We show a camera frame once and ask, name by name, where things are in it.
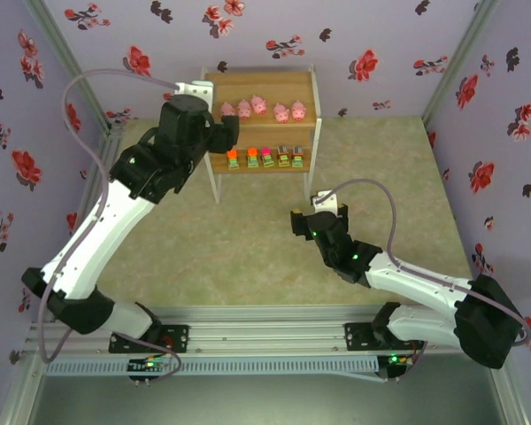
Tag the pink plastic pig toy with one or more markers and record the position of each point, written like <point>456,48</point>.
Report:
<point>298,110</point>
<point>281,113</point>
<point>259,105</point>
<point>243,109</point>
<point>227,108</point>

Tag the green toy truck orange dome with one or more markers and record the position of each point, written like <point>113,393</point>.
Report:
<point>252,159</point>
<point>233,161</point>

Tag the green toy truck pink dome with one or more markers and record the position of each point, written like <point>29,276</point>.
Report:
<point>266,159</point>

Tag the green toy truck brown box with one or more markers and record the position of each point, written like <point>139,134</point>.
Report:
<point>283,158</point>
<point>297,158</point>

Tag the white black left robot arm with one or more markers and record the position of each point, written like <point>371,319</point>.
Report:
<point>93,239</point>

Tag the grey metal sheet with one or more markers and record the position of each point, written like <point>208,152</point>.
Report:
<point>265,403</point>

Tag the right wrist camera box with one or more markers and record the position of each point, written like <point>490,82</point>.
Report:
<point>327,203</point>

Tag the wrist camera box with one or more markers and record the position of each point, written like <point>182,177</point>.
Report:
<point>199,90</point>
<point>327,203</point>

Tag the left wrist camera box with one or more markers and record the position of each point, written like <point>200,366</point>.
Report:
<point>199,90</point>

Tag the wooden shelf white frame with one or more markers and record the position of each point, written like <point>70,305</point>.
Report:
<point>270,88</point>

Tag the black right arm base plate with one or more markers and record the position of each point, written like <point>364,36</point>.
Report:
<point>358,336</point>

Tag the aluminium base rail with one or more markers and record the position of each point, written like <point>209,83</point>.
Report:
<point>265,332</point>

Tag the aluminium side rail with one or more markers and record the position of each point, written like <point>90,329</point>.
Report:
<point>87,195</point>

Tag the aluminium corner post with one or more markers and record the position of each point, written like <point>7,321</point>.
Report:
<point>68,62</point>
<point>458,62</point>

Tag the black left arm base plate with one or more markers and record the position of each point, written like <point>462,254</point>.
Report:
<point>177,338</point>

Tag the aluminium frame bar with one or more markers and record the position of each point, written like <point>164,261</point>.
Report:
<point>509,389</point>
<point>20,389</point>

